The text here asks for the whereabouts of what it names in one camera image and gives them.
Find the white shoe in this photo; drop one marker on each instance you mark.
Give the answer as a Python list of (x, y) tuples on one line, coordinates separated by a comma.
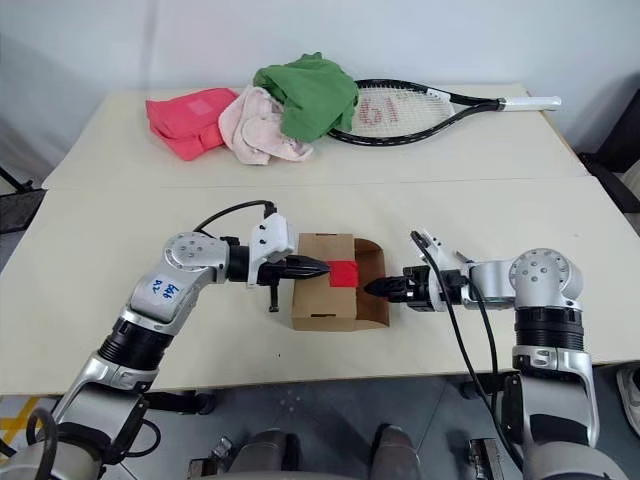
[(631, 392)]

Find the metal bracket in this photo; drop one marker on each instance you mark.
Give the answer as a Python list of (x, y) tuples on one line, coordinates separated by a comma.
[(207, 462), (484, 460)]

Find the dark rounded shape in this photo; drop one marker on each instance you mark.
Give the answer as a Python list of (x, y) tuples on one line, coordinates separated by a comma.
[(267, 457), (395, 452)]

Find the black white tennis racket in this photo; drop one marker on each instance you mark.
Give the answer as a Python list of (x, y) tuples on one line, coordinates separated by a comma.
[(532, 102)]

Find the red folded fabric bag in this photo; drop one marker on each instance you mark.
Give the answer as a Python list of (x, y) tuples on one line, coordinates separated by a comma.
[(185, 117)]

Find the black table leg with caster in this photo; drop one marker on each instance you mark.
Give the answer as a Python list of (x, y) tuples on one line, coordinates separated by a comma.
[(487, 385), (185, 401)]

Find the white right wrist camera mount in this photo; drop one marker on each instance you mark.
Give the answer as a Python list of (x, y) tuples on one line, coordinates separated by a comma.
[(440, 252)]

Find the light pink towel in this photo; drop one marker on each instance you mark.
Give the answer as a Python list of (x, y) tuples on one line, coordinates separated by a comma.
[(250, 132)]

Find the red tape strip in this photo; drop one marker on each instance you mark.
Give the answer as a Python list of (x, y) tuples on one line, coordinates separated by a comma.
[(344, 275)]

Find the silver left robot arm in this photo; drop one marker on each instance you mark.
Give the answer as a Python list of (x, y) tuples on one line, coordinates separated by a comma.
[(190, 260)]

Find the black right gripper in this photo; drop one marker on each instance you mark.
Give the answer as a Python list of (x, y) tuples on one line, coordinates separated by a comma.
[(417, 287)]

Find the brown cardboard box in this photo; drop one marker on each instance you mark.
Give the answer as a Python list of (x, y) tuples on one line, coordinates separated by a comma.
[(320, 305)]

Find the green crumpled cloth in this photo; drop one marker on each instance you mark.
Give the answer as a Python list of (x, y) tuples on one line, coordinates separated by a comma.
[(315, 90)]

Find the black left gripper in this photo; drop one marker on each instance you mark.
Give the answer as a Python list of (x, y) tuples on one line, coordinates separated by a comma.
[(274, 274)]

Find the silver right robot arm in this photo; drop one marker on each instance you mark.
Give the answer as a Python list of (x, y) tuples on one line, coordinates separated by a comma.
[(545, 275)]

